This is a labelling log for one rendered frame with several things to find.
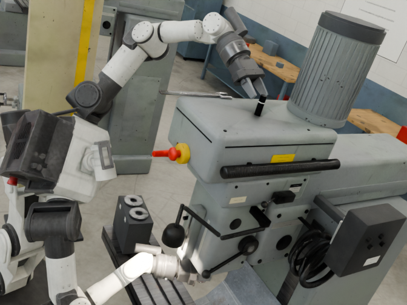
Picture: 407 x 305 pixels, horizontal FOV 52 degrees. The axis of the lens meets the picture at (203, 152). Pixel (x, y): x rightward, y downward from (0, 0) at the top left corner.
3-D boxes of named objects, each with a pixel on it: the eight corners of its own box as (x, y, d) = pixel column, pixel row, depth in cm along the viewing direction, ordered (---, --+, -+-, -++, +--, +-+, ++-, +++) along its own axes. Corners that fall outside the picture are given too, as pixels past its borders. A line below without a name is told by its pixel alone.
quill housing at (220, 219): (200, 282, 139) (227, 206, 125) (174, 241, 154) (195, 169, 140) (244, 271, 150) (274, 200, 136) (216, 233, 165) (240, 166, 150)
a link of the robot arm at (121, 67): (154, 35, 152) (115, 82, 152) (135, 13, 141) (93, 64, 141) (174, 47, 146) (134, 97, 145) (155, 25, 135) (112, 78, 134)
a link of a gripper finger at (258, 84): (268, 92, 125) (258, 76, 126) (261, 99, 127) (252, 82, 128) (271, 92, 126) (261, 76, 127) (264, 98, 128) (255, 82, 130)
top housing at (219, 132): (204, 188, 112) (220, 135, 104) (163, 140, 130) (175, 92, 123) (323, 176, 137) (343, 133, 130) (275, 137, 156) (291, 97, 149)
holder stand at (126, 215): (122, 255, 197) (129, 221, 188) (112, 224, 214) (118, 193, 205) (146, 252, 203) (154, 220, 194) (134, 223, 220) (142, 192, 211)
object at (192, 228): (181, 260, 142) (196, 212, 133) (176, 252, 145) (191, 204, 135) (191, 258, 144) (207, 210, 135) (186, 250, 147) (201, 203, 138)
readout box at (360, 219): (341, 281, 127) (371, 228, 117) (321, 260, 133) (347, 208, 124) (381, 268, 137) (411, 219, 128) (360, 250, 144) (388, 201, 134)
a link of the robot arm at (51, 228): (33, 259, 128) (28, 218, 126) (41, 247, 137) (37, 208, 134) (71, 258, 129) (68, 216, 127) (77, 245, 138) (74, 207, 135)
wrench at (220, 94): (162, 96, 118) (163, 93, 118) (157, 90, 121) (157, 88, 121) (231, 99, 131) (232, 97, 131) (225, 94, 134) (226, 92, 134)
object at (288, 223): (251, 269, 147) (275, 211, 135) (215, 225, 164) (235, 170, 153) (289, 259, 157) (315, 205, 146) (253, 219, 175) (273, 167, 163)
